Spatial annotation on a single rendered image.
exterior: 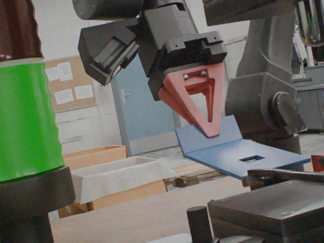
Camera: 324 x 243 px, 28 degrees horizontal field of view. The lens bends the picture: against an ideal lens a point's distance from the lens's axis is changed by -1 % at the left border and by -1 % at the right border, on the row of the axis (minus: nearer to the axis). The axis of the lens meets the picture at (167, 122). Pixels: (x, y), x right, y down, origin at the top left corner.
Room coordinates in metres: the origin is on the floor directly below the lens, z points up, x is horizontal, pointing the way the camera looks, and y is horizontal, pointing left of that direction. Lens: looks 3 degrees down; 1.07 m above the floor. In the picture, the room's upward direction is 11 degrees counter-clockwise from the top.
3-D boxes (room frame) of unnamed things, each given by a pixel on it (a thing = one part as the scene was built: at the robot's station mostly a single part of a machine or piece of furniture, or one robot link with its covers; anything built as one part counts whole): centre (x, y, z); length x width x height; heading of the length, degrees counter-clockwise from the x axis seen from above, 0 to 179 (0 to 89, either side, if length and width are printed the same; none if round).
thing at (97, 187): (4.15, 0.38, 0.40); 0.66 x 0.62 x 0.50; 18
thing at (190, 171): (7.27, -0.50, 0.07); 1.20 x 1.00 x 0.14; 109
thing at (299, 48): (9.20, -2.04, 1.27); 0.23 x 0.18 x 0.38; 107
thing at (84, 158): (4.73, 0.62, 0.43); 0.57 x 0.53 x 0.58; 22
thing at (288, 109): (0.86, -0.13, 1.00); 0.09 x 0.06 x 0.06; 38
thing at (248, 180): (0.52, -0.07, 0.98); 0.07 x 0.02 x 0.01; 21
